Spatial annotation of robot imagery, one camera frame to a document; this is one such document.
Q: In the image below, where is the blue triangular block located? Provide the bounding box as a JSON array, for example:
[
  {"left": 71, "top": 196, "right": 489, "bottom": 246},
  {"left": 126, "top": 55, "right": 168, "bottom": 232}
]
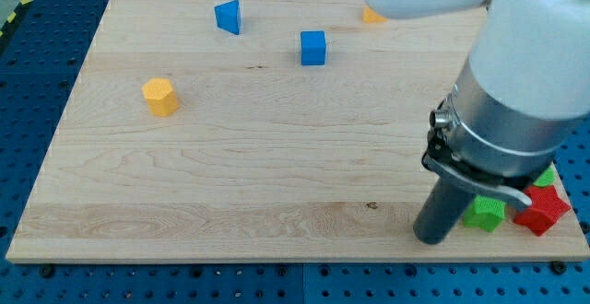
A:
[{"left": 214, "top": 0, "right": 242, "bottom": 35}]

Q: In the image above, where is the orange block at far edge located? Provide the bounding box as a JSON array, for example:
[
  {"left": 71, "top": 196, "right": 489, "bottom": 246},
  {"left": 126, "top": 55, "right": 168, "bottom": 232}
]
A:
[{"left": 362, "top": 6, "right": 387, "bottom": 24}]

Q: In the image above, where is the green star block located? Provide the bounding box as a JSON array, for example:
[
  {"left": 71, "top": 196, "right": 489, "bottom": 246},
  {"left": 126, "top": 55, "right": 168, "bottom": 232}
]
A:
[{"left": 463, "top": 195, "right": 506, "bottom": 233}]

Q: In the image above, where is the yellow hexagon block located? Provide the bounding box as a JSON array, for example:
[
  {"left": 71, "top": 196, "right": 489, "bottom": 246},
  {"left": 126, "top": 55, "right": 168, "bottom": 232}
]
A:
[{"left": 141, "top": 77, "right": 180, "bottom": 117}]

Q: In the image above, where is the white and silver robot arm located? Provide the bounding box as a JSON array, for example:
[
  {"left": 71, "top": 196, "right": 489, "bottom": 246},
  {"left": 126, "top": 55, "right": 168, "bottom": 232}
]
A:
[{"left": 364, "top": 0, "right": 589, "bottom": 212}]

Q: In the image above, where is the red star block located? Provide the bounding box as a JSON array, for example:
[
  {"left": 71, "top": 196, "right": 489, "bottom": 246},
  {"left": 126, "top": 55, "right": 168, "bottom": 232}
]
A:
[{"left": 513, "top": 185, "right": 571, "bottom": 237}]

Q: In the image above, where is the light wooden board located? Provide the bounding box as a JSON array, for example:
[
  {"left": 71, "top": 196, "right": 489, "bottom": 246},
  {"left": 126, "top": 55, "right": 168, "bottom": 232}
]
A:
[{"left": 6, "top": 0, "right": 589, "bottom": 263}]

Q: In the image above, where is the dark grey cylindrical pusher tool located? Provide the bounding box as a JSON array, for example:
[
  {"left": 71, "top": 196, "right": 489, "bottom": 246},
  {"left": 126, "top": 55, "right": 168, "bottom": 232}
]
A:
[{"left": 413, "top": 179, "right": 475, "bottom": 245}]

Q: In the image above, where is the green block behind arm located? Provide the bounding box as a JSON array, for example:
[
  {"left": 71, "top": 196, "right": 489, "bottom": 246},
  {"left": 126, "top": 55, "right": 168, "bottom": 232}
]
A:
[{"left": 533, "top": 167, "right": 555, "bottom": 188}]

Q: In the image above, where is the blue cube block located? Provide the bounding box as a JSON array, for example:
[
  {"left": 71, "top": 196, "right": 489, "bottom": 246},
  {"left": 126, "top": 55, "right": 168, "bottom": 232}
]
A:
[{"left": 301, "top": 30, "right": 326, "bottom": 65}]

